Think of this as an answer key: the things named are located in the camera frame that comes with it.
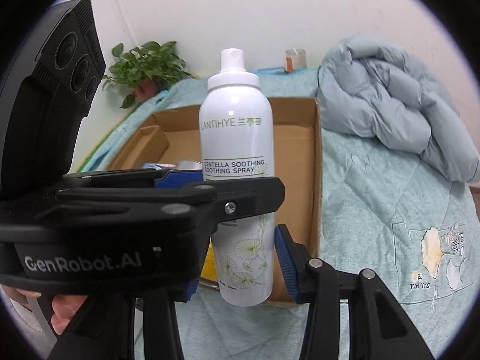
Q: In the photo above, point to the potted plant red pot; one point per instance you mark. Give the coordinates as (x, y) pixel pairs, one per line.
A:
(145, 70)

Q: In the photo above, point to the light blue puffer jacket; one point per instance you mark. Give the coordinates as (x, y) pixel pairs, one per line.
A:
(369, 89)

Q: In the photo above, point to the person left hand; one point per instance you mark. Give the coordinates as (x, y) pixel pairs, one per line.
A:
(64, 308)

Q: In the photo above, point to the teal quilted bedspread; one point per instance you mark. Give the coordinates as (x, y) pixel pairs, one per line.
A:
(381, 209)

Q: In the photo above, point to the large cardboard tray box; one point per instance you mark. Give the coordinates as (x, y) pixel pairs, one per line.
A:
(298, 158)

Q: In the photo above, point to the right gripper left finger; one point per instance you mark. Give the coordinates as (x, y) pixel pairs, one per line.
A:
(112, 280)

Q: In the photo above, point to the colourful game box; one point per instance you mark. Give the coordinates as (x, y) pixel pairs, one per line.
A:
(159, 166)

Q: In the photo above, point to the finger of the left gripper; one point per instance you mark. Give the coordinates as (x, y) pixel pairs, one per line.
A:
(157, 216)
(133, 178)

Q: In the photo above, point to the silver metal cylinder can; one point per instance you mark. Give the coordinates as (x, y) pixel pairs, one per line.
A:
(189, 165)

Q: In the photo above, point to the cardboard divider insert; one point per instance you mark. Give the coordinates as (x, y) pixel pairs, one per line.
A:
(145, 146)

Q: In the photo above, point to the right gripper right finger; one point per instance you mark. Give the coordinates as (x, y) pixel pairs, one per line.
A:
(378, 327)

